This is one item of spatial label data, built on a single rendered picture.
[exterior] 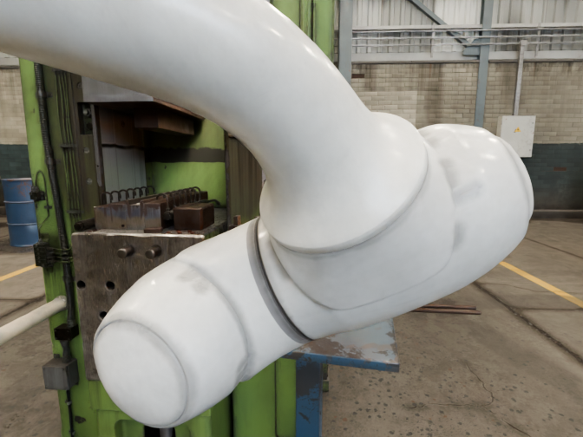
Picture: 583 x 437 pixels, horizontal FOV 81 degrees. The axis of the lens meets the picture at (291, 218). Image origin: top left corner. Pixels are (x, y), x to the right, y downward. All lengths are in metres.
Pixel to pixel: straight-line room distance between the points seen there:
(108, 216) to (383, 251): 1.00
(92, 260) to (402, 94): 6.68
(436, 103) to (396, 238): 7.28
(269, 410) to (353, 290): 1.21
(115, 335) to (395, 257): 0.16
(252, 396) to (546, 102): 7.73
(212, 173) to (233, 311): 1.27
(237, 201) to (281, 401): 0.72
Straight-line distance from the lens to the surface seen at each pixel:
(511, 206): 0.22
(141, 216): 1.07
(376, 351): 0.77
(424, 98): 7.39
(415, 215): 0.18
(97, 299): 1.14
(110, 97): 1.11
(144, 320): 0.22
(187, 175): 1.52
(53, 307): 1.42
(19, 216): 5.70
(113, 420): 1.33
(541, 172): 8.30
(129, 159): 1.44
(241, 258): 0.23
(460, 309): 1.00
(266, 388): 1.34
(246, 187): 1.10
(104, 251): 1.08
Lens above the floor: 1.11
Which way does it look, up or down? 9 degrees down
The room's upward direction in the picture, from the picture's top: straight up
